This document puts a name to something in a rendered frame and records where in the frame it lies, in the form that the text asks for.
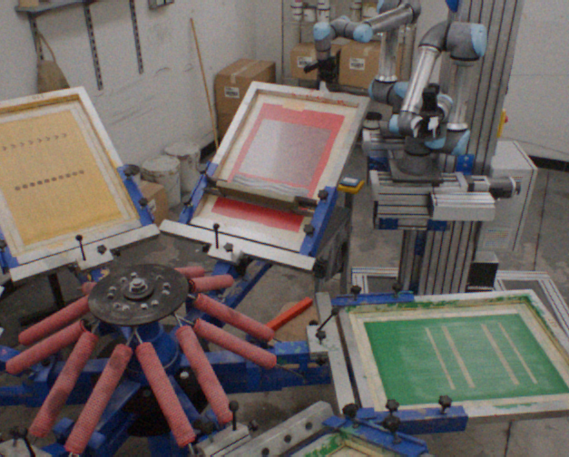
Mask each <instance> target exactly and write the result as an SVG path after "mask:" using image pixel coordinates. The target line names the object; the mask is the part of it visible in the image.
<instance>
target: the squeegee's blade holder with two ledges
mask: <svg viewBox="0 0 569 457"><path fill-rule="evenodd" d="M225 198H226V199H235V200H238V201H239V202H243V203H247V204H251V205H256V206H260V207H263V208H269V209H275V210H280V211H284V212H288V213H290V209H285V208H281V207H277V206H272V205H269V204H264V203H259V202H256V200H252V199H244V198H239V197H235V196H231V195H226V196H225Z"/></svg>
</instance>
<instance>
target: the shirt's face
mask: <svg viewBox="0 0 569 457"><path fill-rule="evenodd" d="M349 211H350V209H348V208H342V207H339V206H335V207H334V209H333V211H332V213H331V216H330V219H329V223H328V225H327V228H326V231H325V233H323V236H322V238H321V241H320V243H319V248H318V250H317V253H318V252H319V250H320V249H321V248H322V246H323V245H325V244H326V242H327V241H328V240H329V237H330V236H331V234H332V233H333V232H334V230H335V229H336V228H337V226H338V225H339V223H340V222H341V221H342V219H343V218H345V217H346V215H347V214H348V212H349ZM317 253H316V255H317ZM316 255H315V256H316Z"/></svg>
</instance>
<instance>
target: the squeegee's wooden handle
mask: <svg viewBox="0 0 569 457"><path fill-rule="evenodd" d="M216 187H217V189H218V190H219V191H222V192H223V193H224V195H231V196H235V197H239V198H244V199H252V200H256V202H259V203H264V204H269V205H272V206H277V207H281V208H285V209H289V208H295V209H298V208H299V203H298V201H297V199H296V197H293V196H290V195H284V194H280V193H276V192H272V191H267V190H259V189H254V188H251V187H245V186H241V185H237V184H232V183H229V182H223V180H218V182H217V184H216Z"/></svg>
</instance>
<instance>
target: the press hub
mask: <svg viewBox="0 0 569 457"><path fill-rule="evenodd" d="M189 290H190V288H189V283H187V280H186V277H185V276H184V275H183V274H182V273H181V272H180V271H178V270H177V269H175V268H173V267H168V266H164V265H158V264H141V265H134V266H129V267H123V268H120V269H117V270H115V271H114V272H112V273H110V274H108V275H106V276H105V277H102V278H101V279H99V281H98V282H97V283H96V284H95V285H94V286H93V288H92V289H91V291H90V293H89V296H88V307H89V310H90V311H91V313H92V314H93V316H95V317H96V318H97V319H99V320H100V322H103V323H105V324H108V325H111V326H124V327H130V328H131V329H130V331H129V337H130V335H131V334H132V331H133V329H132V327H133V326H138V327H137V329H136V330H137V332H138V334H139V336H140V338H141V341H142V343H151V344H152V346H153V348H154V350H155V352H156V354H157V355H158V358H159V361H160V363H161V365H162V368H163V370H165V372H166V374H167V375H168V376H170V375H172V376H173V378H174V380H175V382H176V383H177V384H178V386H179V387H180V388H181V390H182V391H183V392H184V393H185V394H186V395H187V397H188V398H189V401H190V402H191V404H192V405H193V407H194V408H195V409H196V411H197V412H198V414H201V413H202V411H203V410H205V409H206V407H207V406H208V404H209V401H208V398H207V396H206V394H204V392H203V391H202V389H200V388H201V386H200V384H199V382H198V380H197V377H196V375H195V373H194V372H193V370H192V368H191V367H190V368H179V366H180V363H181V354H184V352H183V350H182V348H181V345H178V344H177V343H176V341H175V340H174V339H172V337H171V336H170V335H168V334H169V333H170V332H171V331H172V330H173V328H174V327H176V326H174V325H161V324H160V323H159V321H160V320H163V319H164V318H165V317H167V316H169V315H171V314H172V313H174V312H175V311H176V310H177V309H179V308H180V307H181V305H182V304H183V303H184V301H185V300H186V297H188V295H189ZM196 338H197V340H198V342H199V344H200V346H201V349H202V351H203V352H210V351H211V350H210V348H209V346H208V344H207V343H205V341H204V340H203V339H201V338H200V337H199V336H197V335H196ZM119 344H121V345H126V344H127V342H126V339H125V337H124V336H123V335H119V336H117V337H116V338H114V340H112V342H111V343H110V344H109V345H107V346H106V347H105V348H104V349H103V350H102V352H101V353H99V354H98V356H96V358H95V359H98V358H111V356H112V354H113V351H114V349H115V347H116V346H117V345H119ZM138 345H140V344H139V341H138V338H137V336H136V334H135V333H134V335H133V337H132V341H131V343H130V344H129V347H130V348H131V349H132V351H133V353H132V356H131V358H130V360H129V363H128V365H127V366H126V368H125V370H124V372H123V375H122V377H120V379H119V381H118V384H117V385H116V387H115V389H114V391H115V390H116V389H117V387H118V386H119V385H121V384H122V383H123V381H124V380H125V379H126V378H128V379H130V380H132V381H133V382H134V383H137V384H141V385H142V386H141V387H140V388H139V389H138V390H137V391H136V393H135V394H134V395H133V396H132V397H131V398H130V399H129V400H128V402H127V403H126V405H125V406H124V407H123V408H122V412H125V413H141V415H139V416H138V418H137V419H136V420H135V421H134V422H133V423H132V426H131V427H130V428H129V429H128V430H127V435H129V436H134V437H147V438H148V442H149V447H150V452H151V456H152V457H173V456H172V447H171V440H170V435H169V432H170V431H171V430H172V429H171V427H170V425H169V424H168V421H167V419H166V416H165V415H164V413H163V412H162V409H161V407H160V405H159V403H158V400H157V398H156V396H155V394H154V391H153V389H152V387H151V385H150V383H149V380H148V377H147V375H146V373H145V372H144V370H143V369H142V366H141V364H140V362H139V359H138V357H137V355H136V353H135V350H136V347H137V346H138ZM101 376H102V374H91V383H92V388H93V389H94V387H95V386H96V383H97V381H99V379H100V378H101Z"/></svg>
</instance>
